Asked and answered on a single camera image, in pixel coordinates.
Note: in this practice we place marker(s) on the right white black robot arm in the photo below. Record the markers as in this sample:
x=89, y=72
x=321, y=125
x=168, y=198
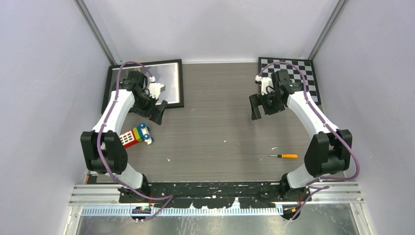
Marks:
x=328, y=151

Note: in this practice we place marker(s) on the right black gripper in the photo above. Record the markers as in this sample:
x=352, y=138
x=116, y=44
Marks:
x=256, y=100

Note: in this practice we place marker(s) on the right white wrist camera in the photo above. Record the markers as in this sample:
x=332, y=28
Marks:
x=265, y=83

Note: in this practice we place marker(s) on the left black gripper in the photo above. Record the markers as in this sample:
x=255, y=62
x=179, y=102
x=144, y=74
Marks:
x=145, y=113

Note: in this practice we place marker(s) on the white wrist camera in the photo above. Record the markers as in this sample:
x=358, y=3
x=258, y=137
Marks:
x=155, y=89
x=265, y=83

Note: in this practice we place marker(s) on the colourful toy block truck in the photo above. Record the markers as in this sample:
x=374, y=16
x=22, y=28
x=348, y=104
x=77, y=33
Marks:
x=141, y=133

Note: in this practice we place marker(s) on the black white checkerboard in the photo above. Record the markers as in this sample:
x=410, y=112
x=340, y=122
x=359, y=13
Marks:
x=306, y=67

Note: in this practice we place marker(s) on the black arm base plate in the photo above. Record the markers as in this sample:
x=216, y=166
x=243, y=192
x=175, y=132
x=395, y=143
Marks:
x=214, y=195

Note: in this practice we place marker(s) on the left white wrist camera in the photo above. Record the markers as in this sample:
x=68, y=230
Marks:
x=155, y=89

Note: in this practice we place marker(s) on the aluminium rail frame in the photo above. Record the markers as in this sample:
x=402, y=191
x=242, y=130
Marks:
x=332, y=208

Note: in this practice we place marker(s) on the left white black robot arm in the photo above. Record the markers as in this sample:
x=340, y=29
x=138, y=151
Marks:
x=102, y=148

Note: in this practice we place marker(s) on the orange handled screwdriver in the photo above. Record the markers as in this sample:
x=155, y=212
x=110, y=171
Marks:
x=285, y=156

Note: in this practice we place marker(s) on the black wooden picture frame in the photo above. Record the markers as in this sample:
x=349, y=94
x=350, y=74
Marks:
x=107, y=92

